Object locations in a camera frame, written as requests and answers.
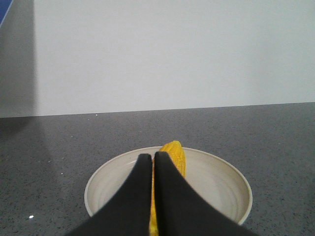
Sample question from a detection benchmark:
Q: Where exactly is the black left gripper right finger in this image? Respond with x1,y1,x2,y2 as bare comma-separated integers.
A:
154,151,255,236

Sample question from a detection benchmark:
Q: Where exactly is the white round plate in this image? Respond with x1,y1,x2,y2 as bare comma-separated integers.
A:
84,147,252,225

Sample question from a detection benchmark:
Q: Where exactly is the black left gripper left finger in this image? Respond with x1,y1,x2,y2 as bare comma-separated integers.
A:
67,154,152,236

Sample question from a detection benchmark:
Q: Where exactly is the dark yellow corn cob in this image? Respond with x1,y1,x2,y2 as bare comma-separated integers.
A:
149,141,186,236

